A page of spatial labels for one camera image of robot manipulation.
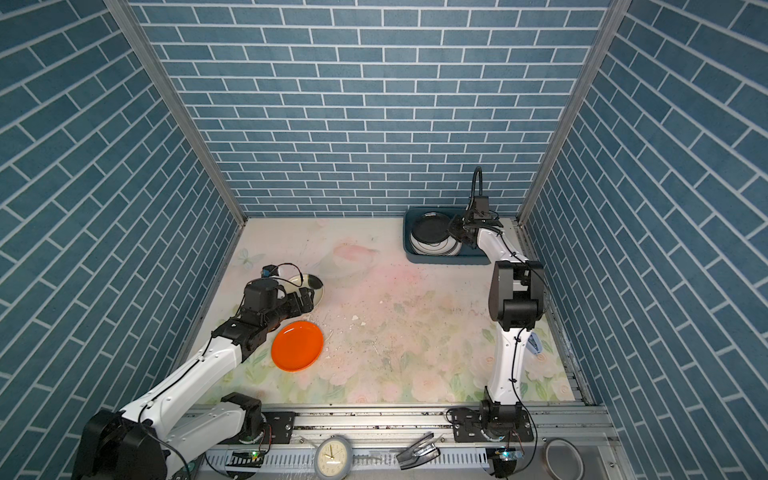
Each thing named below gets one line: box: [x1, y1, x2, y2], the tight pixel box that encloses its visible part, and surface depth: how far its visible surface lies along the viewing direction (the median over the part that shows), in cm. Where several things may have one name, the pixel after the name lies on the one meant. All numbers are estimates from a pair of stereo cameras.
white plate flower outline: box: [410, 234, 463, 256], surface depth 110 cm
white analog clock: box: [314, 435, 353, 480], surface depth 68 cm
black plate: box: [412, 211, 451, 244], surface depth 110 cm
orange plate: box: [271, 320, 324, 372], surface depth 86 cm
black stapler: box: [396, 433, 441, 470], surface depth 70 cm
